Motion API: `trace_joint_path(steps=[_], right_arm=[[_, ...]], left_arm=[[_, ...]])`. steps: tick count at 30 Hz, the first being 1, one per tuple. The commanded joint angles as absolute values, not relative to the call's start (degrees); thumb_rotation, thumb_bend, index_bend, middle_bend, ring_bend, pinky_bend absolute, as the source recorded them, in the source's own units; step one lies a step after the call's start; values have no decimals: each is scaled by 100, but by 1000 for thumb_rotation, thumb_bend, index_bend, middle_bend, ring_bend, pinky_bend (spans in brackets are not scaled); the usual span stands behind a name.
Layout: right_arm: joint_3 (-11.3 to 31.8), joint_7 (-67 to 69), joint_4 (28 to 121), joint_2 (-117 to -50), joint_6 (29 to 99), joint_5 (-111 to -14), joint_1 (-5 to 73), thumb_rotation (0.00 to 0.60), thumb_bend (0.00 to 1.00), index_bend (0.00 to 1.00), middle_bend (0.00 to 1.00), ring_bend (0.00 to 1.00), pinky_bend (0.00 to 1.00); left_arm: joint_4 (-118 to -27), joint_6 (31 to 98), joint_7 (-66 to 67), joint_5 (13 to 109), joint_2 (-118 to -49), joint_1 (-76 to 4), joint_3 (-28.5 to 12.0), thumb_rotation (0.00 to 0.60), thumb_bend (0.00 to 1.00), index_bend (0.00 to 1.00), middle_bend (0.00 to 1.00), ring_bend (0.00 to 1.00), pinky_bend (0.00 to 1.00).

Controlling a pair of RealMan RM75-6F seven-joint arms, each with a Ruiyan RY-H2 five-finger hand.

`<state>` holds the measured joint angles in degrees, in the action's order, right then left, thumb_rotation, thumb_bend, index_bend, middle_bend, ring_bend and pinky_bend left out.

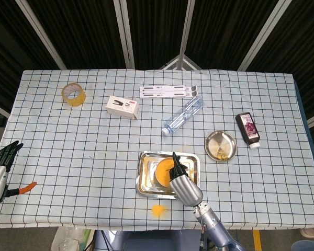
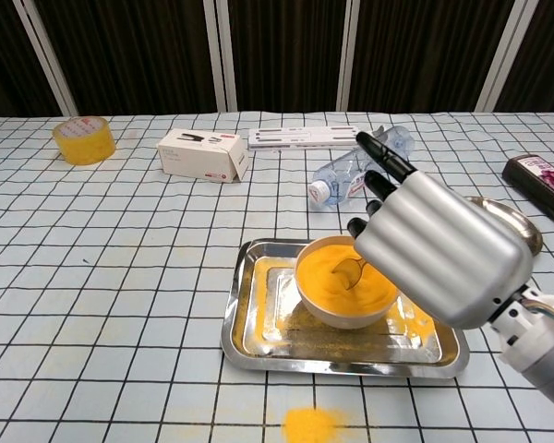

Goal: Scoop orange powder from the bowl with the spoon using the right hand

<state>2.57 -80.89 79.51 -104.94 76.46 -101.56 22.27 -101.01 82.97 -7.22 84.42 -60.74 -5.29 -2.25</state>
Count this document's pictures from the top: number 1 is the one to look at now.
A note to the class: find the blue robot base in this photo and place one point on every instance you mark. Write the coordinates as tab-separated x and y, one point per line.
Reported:
151	241

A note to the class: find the yellow packing tape roll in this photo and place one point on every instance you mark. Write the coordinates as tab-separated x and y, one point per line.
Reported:
78	100

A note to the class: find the dark bottle with purple label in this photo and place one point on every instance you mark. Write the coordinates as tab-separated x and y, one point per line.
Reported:
247	130

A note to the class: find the blue trouser leg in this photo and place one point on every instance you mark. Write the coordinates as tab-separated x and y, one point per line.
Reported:
307	247

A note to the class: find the large rectangular steel tray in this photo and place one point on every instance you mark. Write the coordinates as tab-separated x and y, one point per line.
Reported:
146	193

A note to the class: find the beige shoe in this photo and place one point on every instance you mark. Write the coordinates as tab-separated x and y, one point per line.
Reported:
312	232

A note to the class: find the clear plastic bag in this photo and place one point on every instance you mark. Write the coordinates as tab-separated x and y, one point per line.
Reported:
68	240

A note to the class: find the round steel plate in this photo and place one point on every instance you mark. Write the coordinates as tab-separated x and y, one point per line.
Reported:
219	145

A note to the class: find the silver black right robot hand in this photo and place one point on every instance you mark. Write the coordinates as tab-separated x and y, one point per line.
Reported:
185	189

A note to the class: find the small rectangular steel tray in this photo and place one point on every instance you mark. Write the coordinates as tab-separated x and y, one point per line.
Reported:
149	167

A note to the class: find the orange bowl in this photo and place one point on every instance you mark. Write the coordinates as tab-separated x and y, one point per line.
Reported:
159	183

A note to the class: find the orange spill spot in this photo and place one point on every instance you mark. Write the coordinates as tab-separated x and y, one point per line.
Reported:
158	210

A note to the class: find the black folding partition screen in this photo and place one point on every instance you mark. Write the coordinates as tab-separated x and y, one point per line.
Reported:
89	34

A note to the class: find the white stapler box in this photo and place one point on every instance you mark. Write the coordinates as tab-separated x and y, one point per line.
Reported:
120	109

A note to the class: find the clear plastic water bottle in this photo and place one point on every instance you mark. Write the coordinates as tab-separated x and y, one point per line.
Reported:
183	116

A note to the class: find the checkered blue tablecloth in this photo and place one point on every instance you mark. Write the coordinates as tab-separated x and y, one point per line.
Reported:
68	146

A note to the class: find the white folded laptop stand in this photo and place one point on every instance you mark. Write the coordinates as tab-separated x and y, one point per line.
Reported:
162	91

